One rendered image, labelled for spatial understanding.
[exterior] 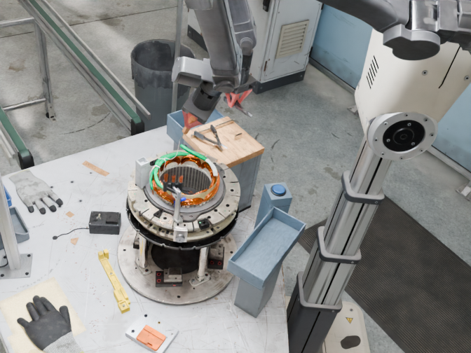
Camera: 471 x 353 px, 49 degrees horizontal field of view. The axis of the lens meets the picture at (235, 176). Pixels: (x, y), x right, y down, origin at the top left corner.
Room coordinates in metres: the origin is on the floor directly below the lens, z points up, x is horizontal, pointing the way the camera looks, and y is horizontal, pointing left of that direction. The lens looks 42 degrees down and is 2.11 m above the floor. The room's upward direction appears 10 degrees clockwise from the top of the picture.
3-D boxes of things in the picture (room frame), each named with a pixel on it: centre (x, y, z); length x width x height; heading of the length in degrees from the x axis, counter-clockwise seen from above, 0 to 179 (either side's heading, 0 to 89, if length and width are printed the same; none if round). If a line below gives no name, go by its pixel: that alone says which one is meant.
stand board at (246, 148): (1.33, 0.06, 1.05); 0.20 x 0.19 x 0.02; 46
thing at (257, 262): (0.93, -0.12, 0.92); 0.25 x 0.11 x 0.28; 155
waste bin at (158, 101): (2.66, 0.54, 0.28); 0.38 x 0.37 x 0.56; 133
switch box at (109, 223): (1.11, 0.40, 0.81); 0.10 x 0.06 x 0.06; 100
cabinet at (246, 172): (1.33, 0.06, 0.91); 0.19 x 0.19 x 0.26; 46
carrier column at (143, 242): (0.96, 0.23, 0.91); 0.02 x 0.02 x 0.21
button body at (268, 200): (1.17, -0.14, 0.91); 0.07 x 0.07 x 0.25; 23
